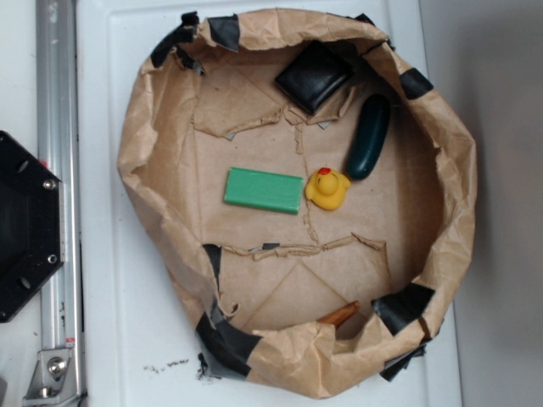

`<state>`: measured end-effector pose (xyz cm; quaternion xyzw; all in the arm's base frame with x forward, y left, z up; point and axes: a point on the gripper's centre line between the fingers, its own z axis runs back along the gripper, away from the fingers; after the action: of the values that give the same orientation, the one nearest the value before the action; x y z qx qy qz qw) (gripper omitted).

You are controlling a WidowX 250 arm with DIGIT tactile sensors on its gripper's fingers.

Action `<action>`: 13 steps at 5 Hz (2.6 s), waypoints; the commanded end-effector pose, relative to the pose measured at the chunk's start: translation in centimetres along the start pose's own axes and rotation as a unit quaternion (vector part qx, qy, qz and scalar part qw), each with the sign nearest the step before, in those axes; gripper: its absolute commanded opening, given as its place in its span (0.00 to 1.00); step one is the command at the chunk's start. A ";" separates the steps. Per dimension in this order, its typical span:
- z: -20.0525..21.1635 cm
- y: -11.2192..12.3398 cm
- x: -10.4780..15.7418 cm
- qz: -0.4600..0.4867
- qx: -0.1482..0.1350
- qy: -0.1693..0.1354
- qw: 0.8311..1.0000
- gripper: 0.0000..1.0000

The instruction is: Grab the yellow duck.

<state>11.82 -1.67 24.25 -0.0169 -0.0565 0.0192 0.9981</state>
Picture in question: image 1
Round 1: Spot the yellow rubber duck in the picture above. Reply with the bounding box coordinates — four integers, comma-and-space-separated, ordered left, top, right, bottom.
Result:
305, 167, 351, 210

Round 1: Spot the green rectangular block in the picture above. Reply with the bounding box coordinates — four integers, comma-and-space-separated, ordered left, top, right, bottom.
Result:
223, 167, 304, 215

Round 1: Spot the brown paper bag tray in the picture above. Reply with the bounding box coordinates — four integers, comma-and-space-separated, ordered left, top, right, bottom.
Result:
117, 8, 477, 399

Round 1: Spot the dark green cucumber toy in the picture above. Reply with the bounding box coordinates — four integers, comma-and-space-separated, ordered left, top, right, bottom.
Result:
344, 94, 391, 181

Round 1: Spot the brown wooden stick toy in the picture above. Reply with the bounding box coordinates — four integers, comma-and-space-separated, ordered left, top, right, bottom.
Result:
317, 301, 361, 329

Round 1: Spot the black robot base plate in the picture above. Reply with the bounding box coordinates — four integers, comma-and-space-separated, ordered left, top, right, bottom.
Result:
1, 131, 64, 323

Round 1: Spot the aluminium extrusion rail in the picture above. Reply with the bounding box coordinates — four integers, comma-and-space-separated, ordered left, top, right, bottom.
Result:
22, 1, 87, 406

